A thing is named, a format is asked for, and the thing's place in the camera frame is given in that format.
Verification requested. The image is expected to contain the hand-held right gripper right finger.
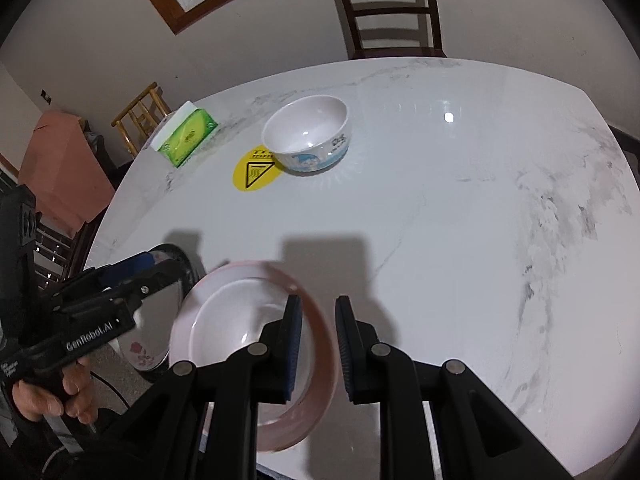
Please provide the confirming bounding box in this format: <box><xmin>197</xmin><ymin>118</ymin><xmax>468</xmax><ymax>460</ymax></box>
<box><xmin>335</xmin><ymin>295</ymin><xmax>576</xmax><ymax>480</ymax></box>

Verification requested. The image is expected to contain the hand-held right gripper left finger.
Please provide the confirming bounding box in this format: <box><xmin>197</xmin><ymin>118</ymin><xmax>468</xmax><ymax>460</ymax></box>
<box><xmin>80</xmin><ymin>294</ymin><xmax>304</xmax><ymax>480</ymax></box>

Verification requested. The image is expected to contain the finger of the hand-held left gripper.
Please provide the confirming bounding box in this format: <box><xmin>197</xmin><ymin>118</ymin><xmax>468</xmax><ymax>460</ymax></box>
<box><xmin>95</xmin><ymin>252</ymin><xmax>156</xmax><ymax>289</ymax></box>
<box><xmin>102</xmin><ymin>261</ymin><xmax>189</xmax><ymax>302</ymax></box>

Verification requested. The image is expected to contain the white bowl with red flower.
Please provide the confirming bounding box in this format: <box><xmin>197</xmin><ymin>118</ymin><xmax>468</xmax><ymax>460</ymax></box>
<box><xmin>116</xmin><ymin>252</ymin><xmax>187</xmax><ymax>373</ymax></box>

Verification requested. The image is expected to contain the pink bowl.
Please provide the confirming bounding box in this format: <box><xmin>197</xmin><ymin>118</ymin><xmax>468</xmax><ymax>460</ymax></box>
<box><xmin>169</xmin><ymin>260</ymin><xmax>337</xmax><ymax>454</ymax></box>

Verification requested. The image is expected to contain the person's left forearm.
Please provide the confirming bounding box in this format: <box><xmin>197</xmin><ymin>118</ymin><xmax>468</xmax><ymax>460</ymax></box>
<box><xmin>0</xmin><ymin>400</ymin><xmax>131</xmax><ymax>480</ymax></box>

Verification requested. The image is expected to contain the person's left hand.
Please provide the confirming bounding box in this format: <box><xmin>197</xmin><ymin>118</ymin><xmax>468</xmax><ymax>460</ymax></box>
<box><xmin>12</xmin><ymin>355</ymin><xmax>99</xmax><ymax>424</ymax></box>

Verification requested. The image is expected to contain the yellow round sticker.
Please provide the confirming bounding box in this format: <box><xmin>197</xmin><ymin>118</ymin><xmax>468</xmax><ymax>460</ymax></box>
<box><xmin>233</xmin><ymin>146</ymin><xmax>285</xmax><ymax>193</ymax></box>

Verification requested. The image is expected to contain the green tissue pack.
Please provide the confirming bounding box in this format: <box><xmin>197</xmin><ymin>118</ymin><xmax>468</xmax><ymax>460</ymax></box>
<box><xmin>151</xmin><ymin>101</ymin><xmax>219</xmax><ymax>169</ymax></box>

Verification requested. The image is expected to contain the light bamboo chair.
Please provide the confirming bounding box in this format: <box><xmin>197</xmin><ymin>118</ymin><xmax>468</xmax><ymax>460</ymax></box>
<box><xmin>111</xmin><ymin>81</ymin><xmax>174</xmax><ymax>158</ymax></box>

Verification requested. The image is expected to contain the white bowl with blue print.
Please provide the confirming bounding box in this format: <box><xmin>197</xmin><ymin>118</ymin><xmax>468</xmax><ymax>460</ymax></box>
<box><xmin>261</xmin><ymin>95</ymin><xmax>350</xmax><ymax>177</ymax></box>

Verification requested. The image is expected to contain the dark wooden chair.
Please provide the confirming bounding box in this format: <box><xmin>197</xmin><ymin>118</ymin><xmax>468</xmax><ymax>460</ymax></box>
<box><xmin>330</xmin><ymin>0</ymin><xmax>447</xmax><ymax>61</ymax></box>

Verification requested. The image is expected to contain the dark wooden furniture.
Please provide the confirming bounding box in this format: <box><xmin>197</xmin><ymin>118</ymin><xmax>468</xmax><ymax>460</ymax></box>
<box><xmin>607</xmin><ymin>124</ymin><xmax>640</xmax><ymax>183</ymax></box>

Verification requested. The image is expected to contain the black cable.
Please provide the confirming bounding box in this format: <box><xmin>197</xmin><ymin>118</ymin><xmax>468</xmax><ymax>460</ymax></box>
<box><xmin>88</xmin><ymin>369</ymin><xmax>135</xmax><ymax>414</ymax></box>

